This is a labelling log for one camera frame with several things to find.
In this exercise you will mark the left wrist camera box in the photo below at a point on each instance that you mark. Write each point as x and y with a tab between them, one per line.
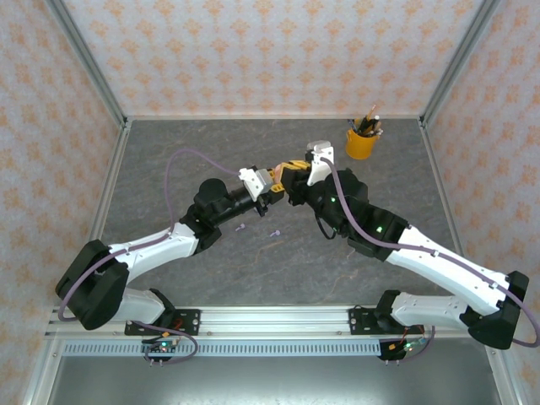
255	181

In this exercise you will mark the aluminium mounting rail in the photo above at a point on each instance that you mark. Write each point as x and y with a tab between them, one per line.
274	322

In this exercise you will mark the yellow metal bucket pen holder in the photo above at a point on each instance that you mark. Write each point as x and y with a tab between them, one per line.
360	147

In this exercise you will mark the pink earbud charging case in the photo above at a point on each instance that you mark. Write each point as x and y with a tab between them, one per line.
279	171

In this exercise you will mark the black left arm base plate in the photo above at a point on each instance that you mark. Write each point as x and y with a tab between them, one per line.
190	320

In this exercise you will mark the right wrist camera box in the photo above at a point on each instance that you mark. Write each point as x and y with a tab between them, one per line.
320	164

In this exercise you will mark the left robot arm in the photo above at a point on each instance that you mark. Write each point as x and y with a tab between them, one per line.
147	249

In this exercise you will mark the blue pen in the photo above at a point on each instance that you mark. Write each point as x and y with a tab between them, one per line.
352	124

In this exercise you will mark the grey metal panel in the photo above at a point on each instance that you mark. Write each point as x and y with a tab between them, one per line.
270	379

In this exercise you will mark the aluminium table side rail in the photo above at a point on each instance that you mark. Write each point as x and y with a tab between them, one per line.
443	190
105	202

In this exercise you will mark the aluminium frame post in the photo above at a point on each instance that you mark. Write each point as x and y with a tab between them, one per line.
86	59
460	59

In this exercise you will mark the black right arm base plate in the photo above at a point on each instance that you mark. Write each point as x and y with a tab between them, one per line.
358	322

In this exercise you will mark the aluminium table back rail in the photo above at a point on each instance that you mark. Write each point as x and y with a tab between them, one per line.
295	117

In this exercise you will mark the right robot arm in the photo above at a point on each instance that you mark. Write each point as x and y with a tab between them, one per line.
443	261

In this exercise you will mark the black pen white cap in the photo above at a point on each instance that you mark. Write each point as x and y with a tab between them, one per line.
374	124

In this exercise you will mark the yellow pencil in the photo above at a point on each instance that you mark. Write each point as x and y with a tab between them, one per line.
371	114

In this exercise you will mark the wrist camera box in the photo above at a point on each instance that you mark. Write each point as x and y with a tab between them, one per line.
320	164
255	181

